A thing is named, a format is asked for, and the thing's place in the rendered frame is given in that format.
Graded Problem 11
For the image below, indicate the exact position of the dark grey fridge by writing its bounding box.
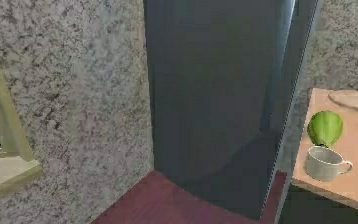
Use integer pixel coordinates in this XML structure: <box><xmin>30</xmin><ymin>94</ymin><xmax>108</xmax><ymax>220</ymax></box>
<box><xmin>142</xmin><ymin>0</ymin><xmax>325</xmax><ymax>224</ymax></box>

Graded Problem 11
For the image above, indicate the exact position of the pale wooden round plate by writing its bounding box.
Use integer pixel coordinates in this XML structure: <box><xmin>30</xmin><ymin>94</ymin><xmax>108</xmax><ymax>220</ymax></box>
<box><xmin>327</xmin><ymin>89</ymin><xmax>358</xmax><ymax>114</ymax></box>

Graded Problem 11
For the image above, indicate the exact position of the white mug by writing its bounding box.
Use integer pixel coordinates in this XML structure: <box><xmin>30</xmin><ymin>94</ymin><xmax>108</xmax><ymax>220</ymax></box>
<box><xmin>303</xmin><ymin>145</ymin><xmax>354</xmax><ymax>183</ymax></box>

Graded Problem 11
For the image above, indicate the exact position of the green lettuce head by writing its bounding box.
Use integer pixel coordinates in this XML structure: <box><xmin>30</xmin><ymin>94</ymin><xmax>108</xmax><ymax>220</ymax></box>
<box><xmin>306</xmin><ymin>110</ymin><xmax>344</xmax><ymax>149</ymax></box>

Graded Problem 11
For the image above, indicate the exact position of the tan kitchen counter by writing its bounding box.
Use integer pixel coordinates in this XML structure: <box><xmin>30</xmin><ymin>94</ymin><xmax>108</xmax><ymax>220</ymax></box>
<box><xmin>277</xmin><ymin>87</ymin><xmax>358</xmax><ymax>224</ymax></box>

